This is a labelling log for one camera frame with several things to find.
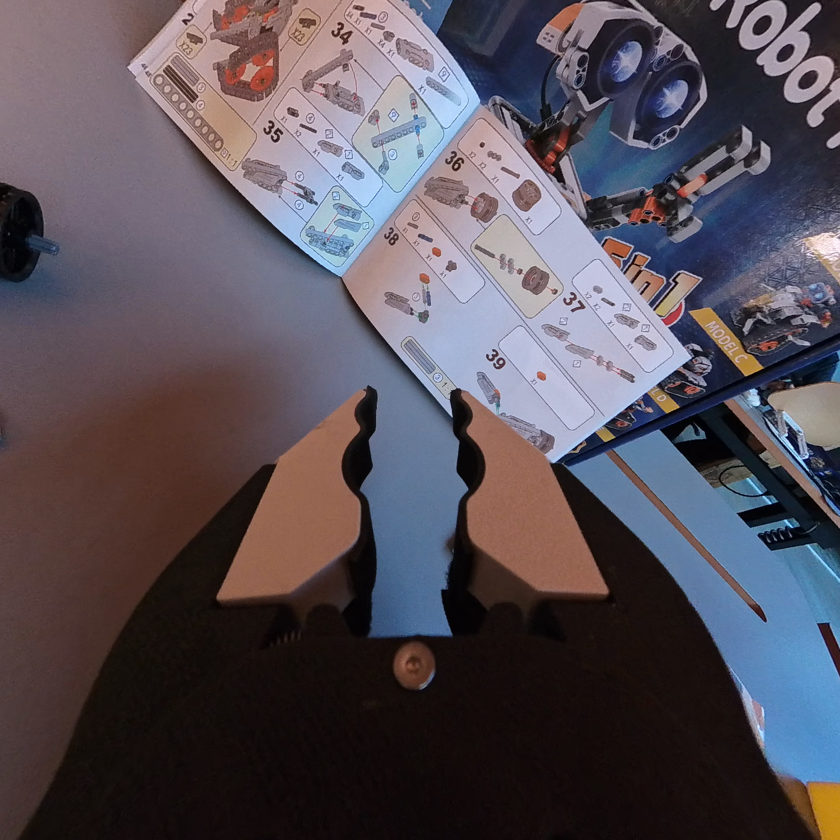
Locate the dark blue robot kit box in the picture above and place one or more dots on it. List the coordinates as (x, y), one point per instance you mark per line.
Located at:
(754, 197)

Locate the white block assembly with wheel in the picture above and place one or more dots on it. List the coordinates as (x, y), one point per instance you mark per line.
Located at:
(19, 233)

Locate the cream rounded object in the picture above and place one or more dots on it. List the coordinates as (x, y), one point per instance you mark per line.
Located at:
(804, 407)

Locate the open instruction booklet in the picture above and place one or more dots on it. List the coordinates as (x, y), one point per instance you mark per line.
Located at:
(407, 216)

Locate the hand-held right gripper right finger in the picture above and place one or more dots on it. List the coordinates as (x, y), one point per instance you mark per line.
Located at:
(531, 525)

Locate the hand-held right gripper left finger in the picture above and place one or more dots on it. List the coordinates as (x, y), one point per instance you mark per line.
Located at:
(295, 525)

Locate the yellow plastic box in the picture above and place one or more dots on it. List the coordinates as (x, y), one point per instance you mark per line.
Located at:
(825, 814)

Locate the black metal frame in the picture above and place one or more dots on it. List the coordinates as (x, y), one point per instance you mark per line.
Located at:
(754, 469)

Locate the wooden shelf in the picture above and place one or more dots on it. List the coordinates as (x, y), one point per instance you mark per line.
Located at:
(748, 426)

